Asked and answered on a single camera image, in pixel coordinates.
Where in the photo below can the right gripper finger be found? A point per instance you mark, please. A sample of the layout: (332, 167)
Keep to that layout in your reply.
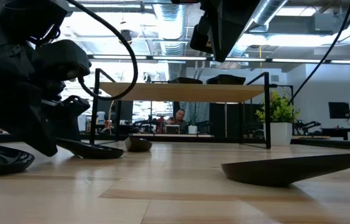
(238, 29)
(222, 37)

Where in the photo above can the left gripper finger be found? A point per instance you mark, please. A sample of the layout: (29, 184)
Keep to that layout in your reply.
(69, 118)
(22, 118)

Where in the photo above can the black square wavy mini plate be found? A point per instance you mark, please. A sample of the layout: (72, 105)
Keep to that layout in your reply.
(226, 79)

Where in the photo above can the black teardrop mini plate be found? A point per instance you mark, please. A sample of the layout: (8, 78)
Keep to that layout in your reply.
(137, 145)
(280, 172)
(0, 161)
(100, 152)

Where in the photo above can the black leaf-shaped mini plate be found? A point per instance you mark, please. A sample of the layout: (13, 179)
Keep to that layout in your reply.
(185, 81)

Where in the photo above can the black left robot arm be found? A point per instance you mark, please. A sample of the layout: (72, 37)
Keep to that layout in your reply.
(28, 15)

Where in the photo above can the black background robot arm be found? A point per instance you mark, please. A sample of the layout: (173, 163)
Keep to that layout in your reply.
(150, 124)

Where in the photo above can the white bottle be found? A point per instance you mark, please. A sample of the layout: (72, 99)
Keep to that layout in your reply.
(101, 119)

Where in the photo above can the wooden shelf with black legs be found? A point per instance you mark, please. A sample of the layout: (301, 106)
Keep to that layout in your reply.
(177, 92)

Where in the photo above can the black partition panel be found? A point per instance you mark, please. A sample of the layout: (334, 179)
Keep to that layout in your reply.
(224, 118)

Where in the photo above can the person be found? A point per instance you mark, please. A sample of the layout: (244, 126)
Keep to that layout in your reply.
(179, 115)

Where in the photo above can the black ceiling lamp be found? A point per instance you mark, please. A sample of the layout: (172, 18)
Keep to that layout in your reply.
(126, 35)

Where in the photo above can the small plant in white pot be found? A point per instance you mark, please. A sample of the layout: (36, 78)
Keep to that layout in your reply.
(192, 129)

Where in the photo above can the green plant in white pot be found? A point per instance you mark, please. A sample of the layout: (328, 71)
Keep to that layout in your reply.
(280, 133)

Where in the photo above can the black monitor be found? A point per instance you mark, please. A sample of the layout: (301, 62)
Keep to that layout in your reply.
(338, 110)

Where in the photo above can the black background desk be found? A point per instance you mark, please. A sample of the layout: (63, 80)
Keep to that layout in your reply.
(342, 132)

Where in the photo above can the silver ventilation duct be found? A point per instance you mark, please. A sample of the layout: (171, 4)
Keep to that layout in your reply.
(171, 18)
(268, 11)

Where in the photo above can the long ceiling light rail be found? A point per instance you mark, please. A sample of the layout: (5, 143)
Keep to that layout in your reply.
(177, 58)

